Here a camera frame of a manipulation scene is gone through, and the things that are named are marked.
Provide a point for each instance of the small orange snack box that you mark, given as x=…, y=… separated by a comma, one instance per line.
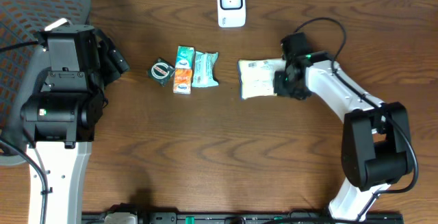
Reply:
x=182, y=81

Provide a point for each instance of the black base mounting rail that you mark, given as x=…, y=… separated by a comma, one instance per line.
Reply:
x=179, y=218

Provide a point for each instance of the yellow snack chip bag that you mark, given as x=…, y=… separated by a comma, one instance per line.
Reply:
x=257, y=77

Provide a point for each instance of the white barcode scanner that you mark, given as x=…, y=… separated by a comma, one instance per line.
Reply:
x=231, y=13

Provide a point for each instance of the dark grey plastic basket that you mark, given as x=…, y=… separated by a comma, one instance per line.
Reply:
x=20, y=19

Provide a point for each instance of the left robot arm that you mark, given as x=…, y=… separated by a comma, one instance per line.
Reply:
x=75, y=65

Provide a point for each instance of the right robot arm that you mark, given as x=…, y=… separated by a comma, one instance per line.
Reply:
x=377, y=155

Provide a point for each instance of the teal snack pack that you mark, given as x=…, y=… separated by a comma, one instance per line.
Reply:
x=203, y=76

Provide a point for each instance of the dark green balm box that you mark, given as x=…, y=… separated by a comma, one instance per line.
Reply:
x=161, y=71

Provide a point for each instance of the small teal snack box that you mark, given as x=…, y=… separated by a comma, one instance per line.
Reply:
x=185, y=57

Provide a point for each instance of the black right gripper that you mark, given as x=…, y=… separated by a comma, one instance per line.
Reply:
x=280, y=90

